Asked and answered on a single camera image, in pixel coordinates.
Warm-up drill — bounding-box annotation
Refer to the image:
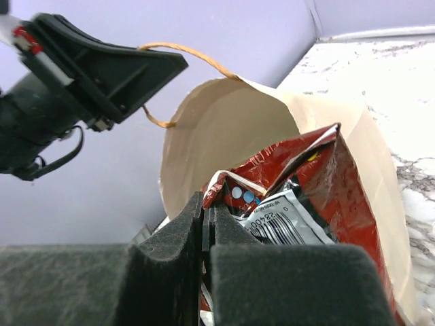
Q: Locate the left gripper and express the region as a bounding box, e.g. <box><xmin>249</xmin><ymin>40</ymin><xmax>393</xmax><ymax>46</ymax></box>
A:
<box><xmin>1</xmin><ymin>14</ymin><xmax>188</xmax><ymax>180</ymax></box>

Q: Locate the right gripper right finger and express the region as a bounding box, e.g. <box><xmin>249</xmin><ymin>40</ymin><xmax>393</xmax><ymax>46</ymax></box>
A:
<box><xmin>203</xmin><ymin>204</ymin><xmax>396</xmax><ymax>325</ymax></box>

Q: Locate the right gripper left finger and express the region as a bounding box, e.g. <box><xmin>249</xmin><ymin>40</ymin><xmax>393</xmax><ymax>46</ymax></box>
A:
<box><xmin>1</xmin><ymin>193</ymin><xmax>203</xmax><ymax>325</ymax></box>

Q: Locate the beige paper bag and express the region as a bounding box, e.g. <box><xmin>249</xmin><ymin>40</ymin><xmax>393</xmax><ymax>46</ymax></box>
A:
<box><xmin>138</xmin><ymin>41</ymin><xmax>431</xmax><ymax>326</ymax></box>

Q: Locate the red doritos bag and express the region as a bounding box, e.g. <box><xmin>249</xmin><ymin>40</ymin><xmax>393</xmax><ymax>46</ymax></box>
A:
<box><xmin>203</xmin><ymin>123</ymin><xmax>398</xmax><ymax>312</ymax></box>

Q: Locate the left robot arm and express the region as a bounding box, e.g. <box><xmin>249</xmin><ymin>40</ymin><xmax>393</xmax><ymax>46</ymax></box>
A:
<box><xmin>1</xmin><ymin>14</ymin><xmax>188</xmax><ymax>181</ymax></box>

